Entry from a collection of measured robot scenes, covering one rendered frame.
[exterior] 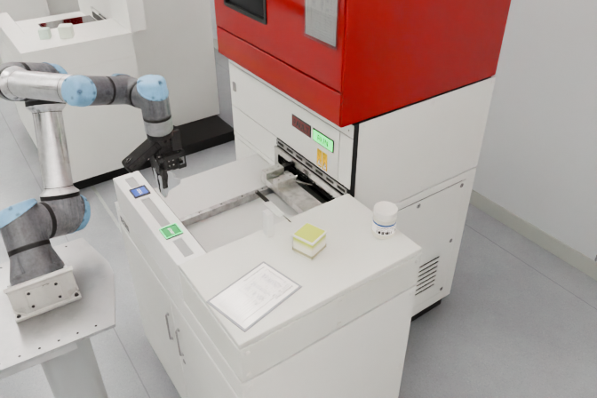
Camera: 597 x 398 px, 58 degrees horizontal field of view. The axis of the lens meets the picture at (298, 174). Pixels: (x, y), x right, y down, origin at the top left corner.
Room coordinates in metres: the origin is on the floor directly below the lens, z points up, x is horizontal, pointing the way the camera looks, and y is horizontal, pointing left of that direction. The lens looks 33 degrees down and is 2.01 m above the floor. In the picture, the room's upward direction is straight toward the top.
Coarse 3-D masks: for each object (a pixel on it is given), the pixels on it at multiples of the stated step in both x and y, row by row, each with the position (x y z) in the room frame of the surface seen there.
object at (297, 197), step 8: (280, 176) 1.72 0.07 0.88; (272, 184) 1.67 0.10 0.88; (296, 184) 1.67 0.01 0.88; (280, 192) 1.62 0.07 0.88; (288, 192) 1.62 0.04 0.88; (296, 192) 1.62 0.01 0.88; (304, 192) 1.62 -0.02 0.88; (288, 200) 1.58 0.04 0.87; (296, 200) 1.57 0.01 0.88; (304, 200) 1.57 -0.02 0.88; (312, 200) 1.57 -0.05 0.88; (296, 208) 1.54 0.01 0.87; (304, 208) 1.52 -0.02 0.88; (312, 208) 1.52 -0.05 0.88
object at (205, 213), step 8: (248, 192) 1.66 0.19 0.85; (264, 192) 1.68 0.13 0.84; (272, 192) 1.70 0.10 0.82; (232, 200) 1.61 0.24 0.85; (240, 200) 1.62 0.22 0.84; (248, 200) 1.64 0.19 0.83; (208, 208) 1.56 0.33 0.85; (216, 208) 1.56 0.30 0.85; (224, 208) 1.58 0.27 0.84; (232, 208) 1.60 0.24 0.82; (192, 216) 1.51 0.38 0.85; (200, 216) 1.52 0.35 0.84; (208, 216) 1.54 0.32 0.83; (184, 224) 1.49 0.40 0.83
